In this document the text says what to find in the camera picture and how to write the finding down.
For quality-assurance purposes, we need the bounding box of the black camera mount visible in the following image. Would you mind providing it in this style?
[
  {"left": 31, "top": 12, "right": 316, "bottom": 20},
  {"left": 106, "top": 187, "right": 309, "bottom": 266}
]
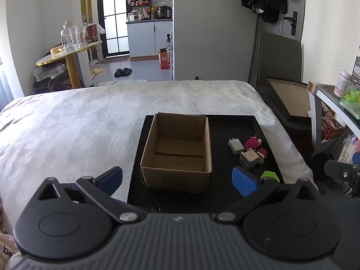
[{"left": 324, "top": 160, "right": 359, "bottom": 198}]

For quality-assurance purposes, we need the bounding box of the white kitchen cabinet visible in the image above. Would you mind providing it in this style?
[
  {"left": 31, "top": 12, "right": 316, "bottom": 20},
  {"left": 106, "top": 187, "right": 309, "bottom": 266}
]
[{"left": 127, "top": 20, "right": 173, "bottom": 57}]

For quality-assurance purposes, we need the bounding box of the red gift box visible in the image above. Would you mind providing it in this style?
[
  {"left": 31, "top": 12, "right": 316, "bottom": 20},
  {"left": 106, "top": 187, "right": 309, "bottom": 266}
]
[{"left": 85, "top": 23, "right": 99, "bottom": 43}]

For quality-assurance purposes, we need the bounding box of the black tray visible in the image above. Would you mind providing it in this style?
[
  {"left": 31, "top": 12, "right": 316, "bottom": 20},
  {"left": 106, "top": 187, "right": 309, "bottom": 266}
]
[{"left": 127, "top": 115, "right": 283, "bottom": 213}]

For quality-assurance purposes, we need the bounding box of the green items bag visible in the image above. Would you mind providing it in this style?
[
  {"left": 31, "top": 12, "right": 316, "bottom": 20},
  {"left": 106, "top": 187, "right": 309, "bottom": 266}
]
[{"left": 339, "top": 89, "right": 360, "bottom": 121}]

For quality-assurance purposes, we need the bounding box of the grey door with handle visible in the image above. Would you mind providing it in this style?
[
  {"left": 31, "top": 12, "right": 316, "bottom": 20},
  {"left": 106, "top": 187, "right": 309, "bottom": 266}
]
[{"left": 257, "top": 0, "right": 305, "bottom": 41}]

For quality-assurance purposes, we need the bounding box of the yellow round side table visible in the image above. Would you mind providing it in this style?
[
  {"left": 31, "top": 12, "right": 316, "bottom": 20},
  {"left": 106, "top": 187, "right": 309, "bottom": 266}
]
[{"left": 36, "top": 40, "right": 102, "bottom": 88}]

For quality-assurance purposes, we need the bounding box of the white charger plug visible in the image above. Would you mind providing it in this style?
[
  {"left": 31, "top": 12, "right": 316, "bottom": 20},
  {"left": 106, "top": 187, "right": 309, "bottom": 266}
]
[{"left": 228, "top": 138, "right": 245, "bottom": 155}]

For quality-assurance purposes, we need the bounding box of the yellow slipper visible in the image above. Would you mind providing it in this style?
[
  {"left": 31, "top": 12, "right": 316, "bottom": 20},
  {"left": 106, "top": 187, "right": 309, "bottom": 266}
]
[{"left": 91, "top": 68, "right": 103, "bottom": 76}]

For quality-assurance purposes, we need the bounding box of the pink toy figure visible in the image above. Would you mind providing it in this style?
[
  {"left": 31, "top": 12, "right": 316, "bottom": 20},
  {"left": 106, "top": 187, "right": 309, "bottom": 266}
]
[{"left": 243, "top": 136, "right": 262, "bottom": 151}]

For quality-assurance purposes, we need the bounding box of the grey metal shelf table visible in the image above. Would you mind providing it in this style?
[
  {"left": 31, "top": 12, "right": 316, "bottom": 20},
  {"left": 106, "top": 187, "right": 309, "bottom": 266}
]
[{"left": 306, "top": 81, "right": 359, "bottom": 154}]

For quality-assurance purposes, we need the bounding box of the dark leaning board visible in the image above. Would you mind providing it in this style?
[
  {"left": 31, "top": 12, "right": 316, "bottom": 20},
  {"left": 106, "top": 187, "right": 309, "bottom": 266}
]
[{"left": 248, "top": 31, "right": 303, "bottom": 86}]

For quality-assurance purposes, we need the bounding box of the black slippers pair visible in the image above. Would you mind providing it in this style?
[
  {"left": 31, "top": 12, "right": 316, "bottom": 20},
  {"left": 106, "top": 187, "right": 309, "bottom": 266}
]
[{"left": 114, "top": 68, "right": 132, "bottom": 78}]

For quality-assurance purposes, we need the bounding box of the rice cooker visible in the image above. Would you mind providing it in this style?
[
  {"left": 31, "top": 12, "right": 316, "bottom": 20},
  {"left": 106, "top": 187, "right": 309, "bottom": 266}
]
[{"left": 156, "top": 6, "right": 172, "bottom": 19}]

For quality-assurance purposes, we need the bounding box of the clear glass jar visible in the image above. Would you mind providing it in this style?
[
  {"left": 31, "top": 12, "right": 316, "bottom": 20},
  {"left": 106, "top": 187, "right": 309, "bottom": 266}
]
[{"left": 60, "top": 20, "right": 81, "bottom": 53}]

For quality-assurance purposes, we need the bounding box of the pink white canister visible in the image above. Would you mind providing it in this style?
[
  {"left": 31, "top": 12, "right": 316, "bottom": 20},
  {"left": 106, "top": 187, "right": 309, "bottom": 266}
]
[{"left": 334, "top": 70, "right": 351, "bottom": 97}]

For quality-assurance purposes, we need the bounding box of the black suitcase under table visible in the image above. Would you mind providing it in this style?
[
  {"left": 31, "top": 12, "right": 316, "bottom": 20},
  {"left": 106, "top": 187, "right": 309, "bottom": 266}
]
[{"left": 34, "top": 72, "right": 72, "bottom": 94}]

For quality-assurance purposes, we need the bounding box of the black framed cork board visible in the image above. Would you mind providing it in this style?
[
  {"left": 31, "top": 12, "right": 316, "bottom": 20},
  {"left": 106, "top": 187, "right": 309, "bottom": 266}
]
[{"left": 254, "top": 77, "right": 311, "bottom": 131}]

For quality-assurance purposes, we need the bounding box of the red doll figurine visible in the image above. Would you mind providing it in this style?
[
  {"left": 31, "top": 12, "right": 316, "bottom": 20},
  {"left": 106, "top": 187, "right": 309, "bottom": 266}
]
[{"left": 256, "top": 148, "right": 268, "bottom": 163}]

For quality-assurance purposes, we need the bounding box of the brown cardboard box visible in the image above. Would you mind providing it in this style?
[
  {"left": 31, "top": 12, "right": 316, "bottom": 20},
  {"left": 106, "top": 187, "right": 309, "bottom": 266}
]
[{"left": 140, "top": 113, "right": 212, "bottom": 190}]

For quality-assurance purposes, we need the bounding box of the beige grey square adapter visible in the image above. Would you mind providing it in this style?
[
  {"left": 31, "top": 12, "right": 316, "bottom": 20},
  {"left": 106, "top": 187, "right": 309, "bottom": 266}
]
[{"left": 239, "top": 149, "right": 260, "bottom": 169}]

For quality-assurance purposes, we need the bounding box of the green plastic cube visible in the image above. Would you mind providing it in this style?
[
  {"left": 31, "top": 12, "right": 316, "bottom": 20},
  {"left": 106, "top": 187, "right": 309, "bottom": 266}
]
[{"left": 261, "top": 171, "right": 280, "bottom": 183}]

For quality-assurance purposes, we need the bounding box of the orange red carton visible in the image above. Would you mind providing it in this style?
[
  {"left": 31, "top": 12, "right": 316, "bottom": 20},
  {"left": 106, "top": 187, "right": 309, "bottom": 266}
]
[{"left": 158, "top": 48, "right": 170, "bottom": 70}]

